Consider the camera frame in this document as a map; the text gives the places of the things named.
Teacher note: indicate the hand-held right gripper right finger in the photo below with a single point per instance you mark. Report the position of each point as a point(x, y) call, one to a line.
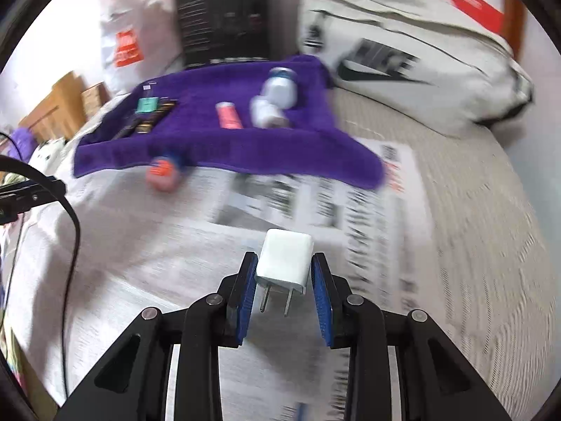
point(322, 302)

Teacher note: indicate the white shopping bag red label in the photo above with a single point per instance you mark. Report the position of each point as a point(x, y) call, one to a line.
point(127, 8)

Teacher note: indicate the black product box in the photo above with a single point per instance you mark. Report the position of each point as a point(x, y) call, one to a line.
point(223, 17)

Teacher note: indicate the pink lip balm tube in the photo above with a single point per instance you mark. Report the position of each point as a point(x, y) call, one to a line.
point(228, 116)

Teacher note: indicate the wooden furniture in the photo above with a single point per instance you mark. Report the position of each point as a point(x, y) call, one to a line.
point(57, 105)

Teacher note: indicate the blue white tube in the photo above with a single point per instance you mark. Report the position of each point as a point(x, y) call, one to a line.
point(280, 90)

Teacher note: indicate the newspaper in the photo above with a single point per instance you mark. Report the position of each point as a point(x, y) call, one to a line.
point(153, 250)

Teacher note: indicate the black tube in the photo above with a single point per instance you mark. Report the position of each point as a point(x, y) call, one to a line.
point(127, 129)

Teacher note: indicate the wooden board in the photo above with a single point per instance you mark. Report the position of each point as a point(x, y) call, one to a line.
point(513, 22)

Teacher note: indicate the pink round jar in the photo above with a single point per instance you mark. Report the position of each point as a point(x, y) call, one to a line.
point(164, 173)

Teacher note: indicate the teal binder clip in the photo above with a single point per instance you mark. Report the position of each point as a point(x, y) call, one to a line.
point(147, 105)

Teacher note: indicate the grey sling bag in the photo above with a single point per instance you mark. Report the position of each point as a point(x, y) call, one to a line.
point(438, 52)

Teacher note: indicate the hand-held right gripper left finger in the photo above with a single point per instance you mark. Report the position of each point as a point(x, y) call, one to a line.
point(245, 302)

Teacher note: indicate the white roll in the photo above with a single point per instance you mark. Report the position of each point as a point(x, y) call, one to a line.
point(267, 114)

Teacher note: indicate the purple towel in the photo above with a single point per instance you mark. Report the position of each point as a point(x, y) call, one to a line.
point(271, 149)

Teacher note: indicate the white charger plug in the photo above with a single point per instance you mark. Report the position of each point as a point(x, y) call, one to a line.
point(285, 258)

